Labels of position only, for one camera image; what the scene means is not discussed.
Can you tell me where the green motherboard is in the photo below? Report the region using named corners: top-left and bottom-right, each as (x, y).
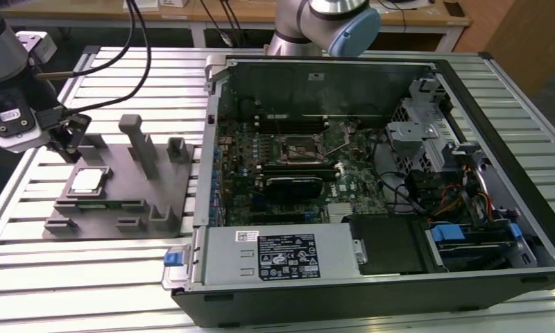
top-left (215, 116), bottom-right (402, 225)

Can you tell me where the long black RAM slot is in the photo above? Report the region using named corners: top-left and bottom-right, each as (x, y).
top-left (260, 161), bottom-right (343, 171)
top-left (262, 168), bottom-right (339, 178)

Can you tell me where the silver power supply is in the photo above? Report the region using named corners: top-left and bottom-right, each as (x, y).
top-left (198, 223), bottom-right (370, 284)

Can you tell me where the blue disk carrier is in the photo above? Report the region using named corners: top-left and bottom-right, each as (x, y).
top-left (430, 224), bottom-right (467, 243)

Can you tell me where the wooden cabinet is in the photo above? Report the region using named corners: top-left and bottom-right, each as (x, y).
top-left (455, 0), bottom-right (555, 101)

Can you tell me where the wooden desk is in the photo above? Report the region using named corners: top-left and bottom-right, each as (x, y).
top-left (0, 0), bottom-right (473, 49)

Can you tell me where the black plastic shroud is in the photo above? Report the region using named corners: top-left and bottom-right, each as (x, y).
top-left (344, 214), bottom-right (439, 275)

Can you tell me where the green RAM stick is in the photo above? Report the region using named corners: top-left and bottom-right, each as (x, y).
top-left (76, 202), bottom-right (121, 211)

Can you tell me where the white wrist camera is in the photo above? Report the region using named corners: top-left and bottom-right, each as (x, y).
top-left (0, 99), bottom-right (47, 154)

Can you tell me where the small silver heatsink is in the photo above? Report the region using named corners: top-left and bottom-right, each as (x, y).
top-left (327, 203), bottom-right (355, 223)

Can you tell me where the white paper sheet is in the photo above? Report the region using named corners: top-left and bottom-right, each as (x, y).
top-left (123, 0), bottom-right (162, 12)

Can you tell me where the black clipped RAM slot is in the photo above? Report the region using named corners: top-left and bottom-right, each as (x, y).
top-left (255, 119), bottom-right (331, 126)
top-left (256, 127), bottom-right (331, 135)

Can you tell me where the CPU socket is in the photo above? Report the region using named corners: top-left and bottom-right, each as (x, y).
top-left (276, 133), bottom-right (331, 164)

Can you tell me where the coloured power wire bundle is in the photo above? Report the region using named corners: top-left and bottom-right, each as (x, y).
top-left (427, 185), bottom-right (497, 223)

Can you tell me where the grey parts rack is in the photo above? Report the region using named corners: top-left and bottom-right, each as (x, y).
top-left (43, 113), bottom-right (200, 240)

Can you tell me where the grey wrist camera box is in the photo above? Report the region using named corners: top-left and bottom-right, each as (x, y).
top-left (16, 30), bottom-right (59, 64)

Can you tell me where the black PC case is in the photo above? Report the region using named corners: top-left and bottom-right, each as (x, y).
top-left (159, 51), bottom-right (555, 329)

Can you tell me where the metal disk bay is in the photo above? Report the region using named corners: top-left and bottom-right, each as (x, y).
top-left (425, 221), bottom-right (541, 273)

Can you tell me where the blue case latch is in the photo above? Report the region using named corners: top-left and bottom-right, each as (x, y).
top-left (164, 247), bottom-right (187, 268)

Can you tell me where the metal drive cage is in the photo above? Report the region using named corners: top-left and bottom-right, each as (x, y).
top-left (384, 78), bottom-right (469, 171)

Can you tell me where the black graphics card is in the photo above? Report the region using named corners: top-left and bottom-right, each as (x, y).
top-left (263, 175), bottom-right (326, 205)

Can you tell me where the silver CPU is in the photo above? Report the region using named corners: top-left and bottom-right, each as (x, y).
top-left (69, 169), bottom-right (108, 194)

